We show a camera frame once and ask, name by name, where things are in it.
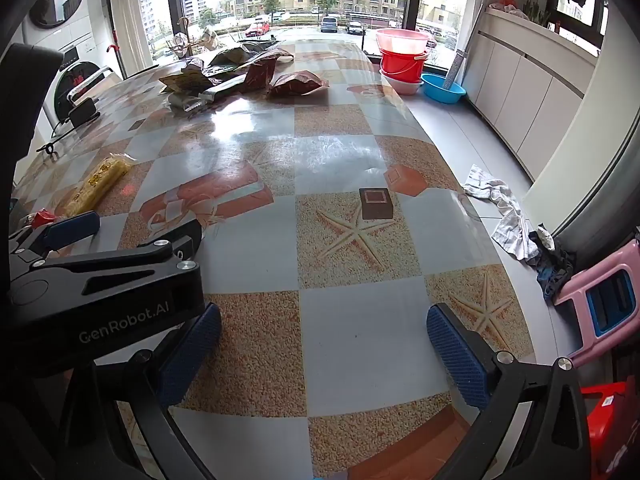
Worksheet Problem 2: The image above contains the white green snack box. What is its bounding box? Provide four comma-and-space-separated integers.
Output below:
198, 76, 248, 102

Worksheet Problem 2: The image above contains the red crinkled snack packet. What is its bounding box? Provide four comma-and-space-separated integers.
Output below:
268, 71, 330, 97

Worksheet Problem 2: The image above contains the silver metal chair back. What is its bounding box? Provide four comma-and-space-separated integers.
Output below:
67, 66, 121, 102

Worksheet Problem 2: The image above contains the white floor cloth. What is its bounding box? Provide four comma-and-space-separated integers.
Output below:
462, 164, 541, 261

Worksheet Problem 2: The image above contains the black power adapter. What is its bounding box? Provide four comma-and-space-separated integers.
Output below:
67, 97, 101, 128

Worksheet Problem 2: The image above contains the metal wire rack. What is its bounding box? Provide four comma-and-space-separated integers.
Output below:
167, 16, 201, 58

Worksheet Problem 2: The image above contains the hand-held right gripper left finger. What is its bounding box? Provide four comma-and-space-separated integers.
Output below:
60, 302, 223, 480

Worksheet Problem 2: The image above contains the small silver snack packet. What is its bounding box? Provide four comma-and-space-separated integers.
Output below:
167, 92, 206, 112

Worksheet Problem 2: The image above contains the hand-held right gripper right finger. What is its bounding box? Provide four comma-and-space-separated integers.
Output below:
426, 304, 593, 480

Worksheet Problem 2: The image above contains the blue basin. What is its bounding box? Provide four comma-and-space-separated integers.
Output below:
421, 73, 467, 105

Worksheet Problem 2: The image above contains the red bucket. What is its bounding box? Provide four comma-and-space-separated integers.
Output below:
379, 50, 428, 83

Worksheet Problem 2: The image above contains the white basin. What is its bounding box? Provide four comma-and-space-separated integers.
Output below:
382, 72, 423, 96

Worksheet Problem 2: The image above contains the dark floor cloth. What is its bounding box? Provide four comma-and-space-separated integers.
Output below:
527, 225, 576, 303

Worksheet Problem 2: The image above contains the pink basin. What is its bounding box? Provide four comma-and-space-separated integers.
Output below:
376, 28, 432, 55

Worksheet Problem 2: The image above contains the crumpled green snack packet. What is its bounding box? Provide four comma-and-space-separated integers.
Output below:
207, 42, 273, 68

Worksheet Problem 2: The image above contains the white cabinet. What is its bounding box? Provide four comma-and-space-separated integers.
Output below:
472, 5, 601, 181

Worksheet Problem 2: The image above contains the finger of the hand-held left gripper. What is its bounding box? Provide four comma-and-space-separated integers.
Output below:
30, 220, 203, 275
9, 211, 101, 263

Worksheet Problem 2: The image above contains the small red candy wrapper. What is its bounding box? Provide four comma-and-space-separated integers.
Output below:
27, 208, 60, 228

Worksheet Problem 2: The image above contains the white washing machine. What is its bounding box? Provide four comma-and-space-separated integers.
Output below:
42, 35, 118, 126

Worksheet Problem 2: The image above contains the dark red snack packet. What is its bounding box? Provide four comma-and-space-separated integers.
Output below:
245, 57, 278, 92

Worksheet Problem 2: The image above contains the green plant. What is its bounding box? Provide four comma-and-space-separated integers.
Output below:
522, 0, 551, 23

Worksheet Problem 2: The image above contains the red plastic stool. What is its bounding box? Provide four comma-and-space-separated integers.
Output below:
580, 381, 633, 480

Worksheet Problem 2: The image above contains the pink plastic stool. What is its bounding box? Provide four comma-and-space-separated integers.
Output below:
552, 237, 640, 368

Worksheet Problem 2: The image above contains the grey perforated board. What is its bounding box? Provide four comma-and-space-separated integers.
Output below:
444, 49, 466, 88

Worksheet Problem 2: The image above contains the brown snack packet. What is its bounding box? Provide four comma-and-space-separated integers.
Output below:
252, 46, 296, 63

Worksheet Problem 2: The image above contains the yellow rice cracker packet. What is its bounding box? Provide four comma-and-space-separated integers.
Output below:
54, 154, 137, 217

